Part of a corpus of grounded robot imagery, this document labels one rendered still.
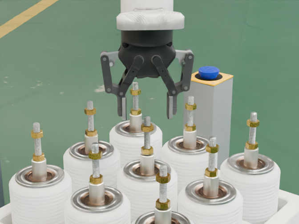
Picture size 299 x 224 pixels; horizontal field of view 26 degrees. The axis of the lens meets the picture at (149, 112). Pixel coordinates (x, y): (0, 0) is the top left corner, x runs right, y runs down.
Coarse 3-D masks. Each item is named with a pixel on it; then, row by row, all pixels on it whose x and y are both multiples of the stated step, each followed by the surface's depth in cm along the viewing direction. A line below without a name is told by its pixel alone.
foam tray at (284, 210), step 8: (280, 192) 110; (288, 192) 110; (280, 200) 108; (288, 200) 107; (296, 200) 107; (0, 208) 105; (8, 208) 105; (280, 208) 109; (288, 208) 105; (296, 208) 105; (0, 216) 103; (8, 216) 104; (272, 216) 103; (280, 216) 103; (288, 216) 103; (296, 216) 104
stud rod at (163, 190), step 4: (164, 164) 83; (160, 168) 83; (164, 168) 83; (160, 172) 83; (164, 172) 83; (160, 184) 84; (164, 184) 84; (160, 188) 84; (164, 188) 84; (160, 192) 84; (164, 192) 84; (160, 196) 84; (164, 196) 84; (160, 200) 85; (164, 200) 85
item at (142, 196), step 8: (120, 176) 101; (176, 176) 101; (120, 184) 100; (128, 184) 99; (136, 184) 98; (144, 184) 98; (152, 184) 98; (168, 184) 99; (176, 184) 101; (128, 192) 99; (136, 192) 98; (144, 192) 98; (152, 192) 98; (168, 192) 99; (176, 192) 102; (136, 200) 99; (144, 200) 98; (152, 200) 98; (176, 200) 103; (136, 208) 99; (144, 208) 99; (152, 208) 99; (176, 208) 103; (136, 216) 100
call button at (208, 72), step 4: (200, 68) 125; (204, 68) 125; (208, 68) 125; (212, 68) 125; (216, 68) 125; (200, 72) 124; (204, 72) 123; (208, 72) 123; (212, 72) 123; (216, 72) 123; (204, 76) 124; (208, 76) 123; (212, 76) 124; (216, 76) 124
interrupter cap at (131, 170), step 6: (132, 162) 104; (138, 162) 104; (156, 162) 104; (162, 162) 104; (126, 168) 102; (132, 168) 102; (138, 168) 102; (156, 168) 102; (168, 168) 102; (126, 174) 100; (132, 174) 100; (138, 174) 100; (144, 174) 101; (150, 174) 101; (156, 174) 100; (138, 180) 98; (144, 180) 98; (150, 180) 98
